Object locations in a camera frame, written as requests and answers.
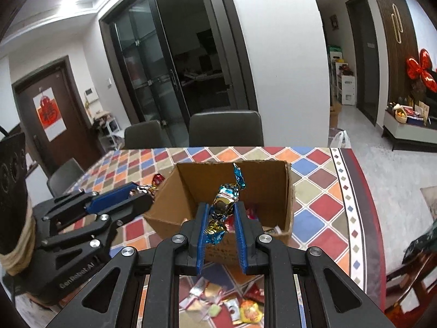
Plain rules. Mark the white tv cabinet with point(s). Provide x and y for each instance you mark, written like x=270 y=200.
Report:
x=408 y=136

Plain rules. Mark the colourful checkered tablecloth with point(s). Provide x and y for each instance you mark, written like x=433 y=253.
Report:
x=116 y=294

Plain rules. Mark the small green candy packet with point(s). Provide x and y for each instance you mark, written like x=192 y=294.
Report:
x=214 y=310

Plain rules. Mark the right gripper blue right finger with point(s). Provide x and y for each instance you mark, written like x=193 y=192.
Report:
x=262 y=254

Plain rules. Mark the grey dining chair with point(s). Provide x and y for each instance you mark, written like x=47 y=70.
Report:
x=64 y=177
x=229 y=128

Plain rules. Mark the red gold foil candy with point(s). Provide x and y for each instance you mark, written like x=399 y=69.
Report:
x=150 y=186

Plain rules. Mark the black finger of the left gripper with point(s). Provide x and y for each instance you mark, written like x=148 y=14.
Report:
x=52 y=237

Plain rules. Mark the black glass sliding door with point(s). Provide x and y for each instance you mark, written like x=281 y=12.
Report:
x=140 y=53

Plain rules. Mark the white gold snack packet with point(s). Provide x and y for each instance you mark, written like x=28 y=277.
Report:
x=233 y=308

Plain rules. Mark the red balloon bow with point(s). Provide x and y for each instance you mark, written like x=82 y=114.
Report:
x=420 y=69

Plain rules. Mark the blue foil candy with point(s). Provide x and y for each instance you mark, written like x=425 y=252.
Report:
x=222 y=207

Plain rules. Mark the white storage cabinet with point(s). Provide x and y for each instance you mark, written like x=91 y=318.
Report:
x=346 y=89

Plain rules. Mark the wooden chair with red cloth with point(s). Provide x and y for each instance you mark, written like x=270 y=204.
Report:
x=419 y=262

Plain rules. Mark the dark red snack packet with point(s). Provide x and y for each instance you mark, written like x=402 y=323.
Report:
x=255 y=293

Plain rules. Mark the grey dining chair left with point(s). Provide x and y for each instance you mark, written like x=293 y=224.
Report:
x=64 y=177

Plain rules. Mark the dark entrance door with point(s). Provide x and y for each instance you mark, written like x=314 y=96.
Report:
x=78 y=141

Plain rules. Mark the yellow snack packet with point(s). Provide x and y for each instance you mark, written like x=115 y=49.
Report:
x=250 y=312

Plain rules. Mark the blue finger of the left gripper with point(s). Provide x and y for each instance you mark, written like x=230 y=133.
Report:
x=69 y=208

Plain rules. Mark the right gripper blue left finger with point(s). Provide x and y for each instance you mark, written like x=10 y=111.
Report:
x=181 y=255

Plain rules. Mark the pink snack packet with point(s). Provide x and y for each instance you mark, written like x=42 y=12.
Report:
x=251 y=213

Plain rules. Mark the brown cardboard box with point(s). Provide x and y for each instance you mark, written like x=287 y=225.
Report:
x=263 y=188

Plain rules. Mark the red fu door poster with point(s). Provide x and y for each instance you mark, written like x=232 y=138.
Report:
x=49 y=114

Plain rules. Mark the clear bag red stripe pastry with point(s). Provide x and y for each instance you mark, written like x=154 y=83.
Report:
x=200 y=297

